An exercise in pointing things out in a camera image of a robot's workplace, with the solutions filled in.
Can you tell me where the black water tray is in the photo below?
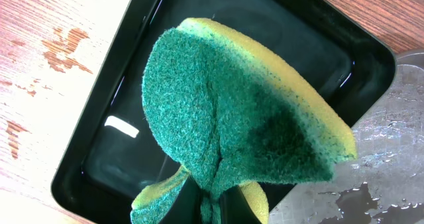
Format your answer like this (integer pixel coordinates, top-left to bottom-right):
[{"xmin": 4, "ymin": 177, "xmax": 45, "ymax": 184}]
[{"xmin": 51, "ymin": 0, "xmax": 396, "ymax": 223}]

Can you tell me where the green yellow sponge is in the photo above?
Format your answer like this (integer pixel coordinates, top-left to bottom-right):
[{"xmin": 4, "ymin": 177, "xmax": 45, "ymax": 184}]
[{"xmin": 131, "ymin": 18, "xmax": 357, "ymax": 223}]

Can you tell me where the dark brown serving tray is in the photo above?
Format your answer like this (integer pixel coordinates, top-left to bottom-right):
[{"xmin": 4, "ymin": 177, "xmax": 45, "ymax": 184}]
[{"xmin": 269, "ymin": 49, "xmax": 423, "ymax": 224}]

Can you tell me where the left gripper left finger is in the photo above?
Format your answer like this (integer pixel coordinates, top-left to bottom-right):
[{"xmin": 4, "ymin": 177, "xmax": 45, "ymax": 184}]
[{"xmin": 160, "ymin": 178, "xmax": 202, "ymax": 224}]

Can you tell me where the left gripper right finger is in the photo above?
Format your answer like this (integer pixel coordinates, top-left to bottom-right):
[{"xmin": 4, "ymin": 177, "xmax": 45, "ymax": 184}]
[{"xmin": 219, "ymin": 186, "xmax": 260, "ymax": 224}]

